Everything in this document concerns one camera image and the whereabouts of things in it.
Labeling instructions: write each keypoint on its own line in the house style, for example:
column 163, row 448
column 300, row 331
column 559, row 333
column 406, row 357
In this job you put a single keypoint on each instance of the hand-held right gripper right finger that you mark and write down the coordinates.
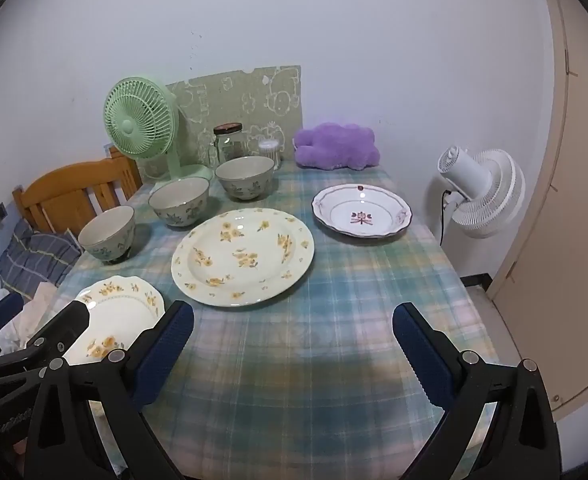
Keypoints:
column 414, row 345

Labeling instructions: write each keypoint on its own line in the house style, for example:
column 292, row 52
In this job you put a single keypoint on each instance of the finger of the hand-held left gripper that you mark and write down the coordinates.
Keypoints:
column 68, row 320
column 3, row 307

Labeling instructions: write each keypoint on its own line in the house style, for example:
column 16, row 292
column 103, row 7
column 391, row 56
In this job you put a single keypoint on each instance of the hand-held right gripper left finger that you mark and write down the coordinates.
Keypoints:
column 173, row 330

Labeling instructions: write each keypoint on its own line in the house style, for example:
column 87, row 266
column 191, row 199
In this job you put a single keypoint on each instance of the small yellow floral plate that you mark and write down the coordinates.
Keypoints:
column 118, row 305

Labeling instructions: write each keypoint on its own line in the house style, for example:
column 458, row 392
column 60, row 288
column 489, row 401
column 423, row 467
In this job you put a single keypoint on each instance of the grey floral bowl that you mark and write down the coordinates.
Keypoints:
column 244, row 175
column 106, row 232
column 178, row 202

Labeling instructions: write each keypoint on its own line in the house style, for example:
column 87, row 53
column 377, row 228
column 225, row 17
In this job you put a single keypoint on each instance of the large yellow floral plate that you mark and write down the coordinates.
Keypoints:
column 244, row 260

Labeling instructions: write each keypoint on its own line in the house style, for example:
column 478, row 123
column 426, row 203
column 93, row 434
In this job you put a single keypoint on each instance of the white red-trimmed plate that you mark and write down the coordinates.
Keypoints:
column 359, row 215

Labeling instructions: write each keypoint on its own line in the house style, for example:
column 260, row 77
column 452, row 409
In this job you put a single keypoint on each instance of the white plastic bag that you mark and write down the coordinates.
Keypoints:
column 33, row 310

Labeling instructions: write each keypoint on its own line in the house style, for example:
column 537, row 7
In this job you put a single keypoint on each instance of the blue striped cloth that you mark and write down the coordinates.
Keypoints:
column 38, row 255

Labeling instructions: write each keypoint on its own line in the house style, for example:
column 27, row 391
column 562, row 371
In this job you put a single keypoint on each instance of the plaid tablecloth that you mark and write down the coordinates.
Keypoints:
column 299, row 340

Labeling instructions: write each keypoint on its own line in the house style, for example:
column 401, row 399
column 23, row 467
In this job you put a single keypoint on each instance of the wooden chair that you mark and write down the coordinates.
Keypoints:
column 63, row 185

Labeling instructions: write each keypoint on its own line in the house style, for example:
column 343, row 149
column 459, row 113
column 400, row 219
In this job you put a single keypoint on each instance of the clear glass cup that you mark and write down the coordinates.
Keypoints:
column 151, row 166

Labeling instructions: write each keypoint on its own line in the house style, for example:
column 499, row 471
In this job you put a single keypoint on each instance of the white standing fan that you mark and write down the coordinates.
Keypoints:
column 474, row 180

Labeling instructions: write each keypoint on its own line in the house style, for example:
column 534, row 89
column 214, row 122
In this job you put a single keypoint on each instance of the glass jar with dark lid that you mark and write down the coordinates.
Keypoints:
column 228, row 147

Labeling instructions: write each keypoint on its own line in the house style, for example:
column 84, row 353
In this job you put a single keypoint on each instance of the clear cotton swab container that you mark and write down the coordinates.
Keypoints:
column 269, row 152

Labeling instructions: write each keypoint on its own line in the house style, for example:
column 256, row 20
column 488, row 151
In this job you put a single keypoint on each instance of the beige door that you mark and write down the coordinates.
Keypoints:
column 574, row 210

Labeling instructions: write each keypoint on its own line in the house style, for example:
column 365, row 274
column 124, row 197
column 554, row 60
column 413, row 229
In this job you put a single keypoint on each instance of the green desk fan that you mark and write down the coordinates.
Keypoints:
column 133, row 120

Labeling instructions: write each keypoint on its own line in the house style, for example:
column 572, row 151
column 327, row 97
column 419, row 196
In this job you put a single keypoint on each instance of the purple plush cushion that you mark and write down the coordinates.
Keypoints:
column 336, row 145

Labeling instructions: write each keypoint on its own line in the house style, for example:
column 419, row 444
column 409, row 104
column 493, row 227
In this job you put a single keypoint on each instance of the green patterned board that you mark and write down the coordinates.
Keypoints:
column 233, row 95

